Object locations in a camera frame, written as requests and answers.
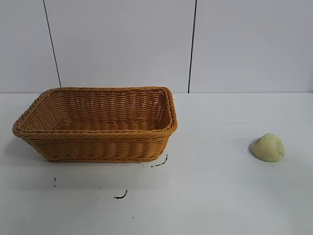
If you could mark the pale yellow egg yolk pastry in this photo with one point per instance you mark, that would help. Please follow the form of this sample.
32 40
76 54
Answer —
267 148

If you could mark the brown woven wicker basket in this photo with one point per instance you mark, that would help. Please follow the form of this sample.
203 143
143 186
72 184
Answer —
97 144

